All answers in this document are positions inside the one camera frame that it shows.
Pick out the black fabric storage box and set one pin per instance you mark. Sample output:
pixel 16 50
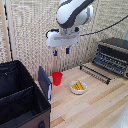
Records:
pixel 18 96

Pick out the yellow food pieces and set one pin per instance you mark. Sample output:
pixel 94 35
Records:
pixel 78 86

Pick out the woven folding screen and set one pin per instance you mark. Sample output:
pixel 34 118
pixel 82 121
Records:
pixel 30 36

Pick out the dark blue flat book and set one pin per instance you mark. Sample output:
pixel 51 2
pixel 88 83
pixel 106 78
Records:
pixel 44 82

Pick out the white round bowl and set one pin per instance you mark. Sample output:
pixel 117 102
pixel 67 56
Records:
pixel 78 87

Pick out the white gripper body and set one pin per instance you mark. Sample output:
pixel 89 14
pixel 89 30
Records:
pixel 61 39

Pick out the black toaster oven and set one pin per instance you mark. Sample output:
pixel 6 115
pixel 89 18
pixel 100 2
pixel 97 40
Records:
pixel 112 56

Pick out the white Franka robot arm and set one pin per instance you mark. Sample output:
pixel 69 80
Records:
pixel 73 11

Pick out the red plastic cup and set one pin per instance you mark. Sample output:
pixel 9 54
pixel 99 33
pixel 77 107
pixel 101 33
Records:
pixel 57 78

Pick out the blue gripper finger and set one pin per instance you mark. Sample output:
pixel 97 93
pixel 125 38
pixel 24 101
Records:
pixel 55 52
pixel 67 50

